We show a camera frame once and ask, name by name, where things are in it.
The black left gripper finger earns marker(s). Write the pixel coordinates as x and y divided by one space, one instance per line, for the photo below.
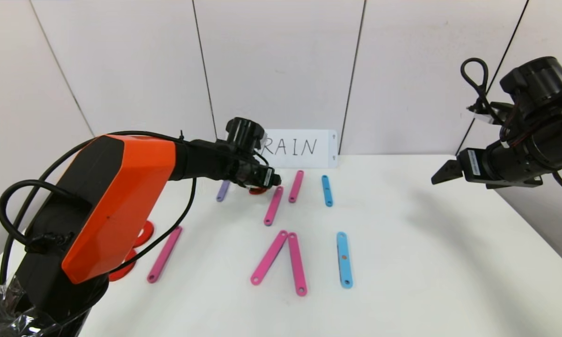
276 180

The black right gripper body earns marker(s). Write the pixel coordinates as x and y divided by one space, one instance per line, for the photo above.
472 164

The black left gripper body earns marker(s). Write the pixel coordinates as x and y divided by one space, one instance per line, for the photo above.
267 177

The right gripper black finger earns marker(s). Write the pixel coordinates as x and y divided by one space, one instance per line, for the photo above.
449 171
519 182

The small red curved piece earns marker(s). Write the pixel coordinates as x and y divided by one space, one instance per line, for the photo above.
257 191

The long pink bar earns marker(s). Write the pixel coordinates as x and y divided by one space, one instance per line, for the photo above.
273 206
269 257
297 264
159 267

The black and orange left arm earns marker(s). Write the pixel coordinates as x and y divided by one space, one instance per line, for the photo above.
121 187

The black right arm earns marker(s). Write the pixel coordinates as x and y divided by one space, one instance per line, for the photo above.
547 112

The white BRAIN sign card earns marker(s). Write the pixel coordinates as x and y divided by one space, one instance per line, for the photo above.
325 150

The medium pink bar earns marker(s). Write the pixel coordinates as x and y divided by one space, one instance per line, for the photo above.
296 186

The short purple bar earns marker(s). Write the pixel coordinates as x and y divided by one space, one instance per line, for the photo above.
222 192

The short blue bar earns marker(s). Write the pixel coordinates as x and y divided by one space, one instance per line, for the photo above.
327 191

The blue bar with orange dot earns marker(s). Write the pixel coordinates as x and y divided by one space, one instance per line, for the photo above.
345 269

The large red curved piece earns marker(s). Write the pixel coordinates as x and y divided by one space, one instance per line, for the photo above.
146 234
121 277

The crinkled black plastic wrap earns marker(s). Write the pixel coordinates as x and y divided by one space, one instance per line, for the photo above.
4 318

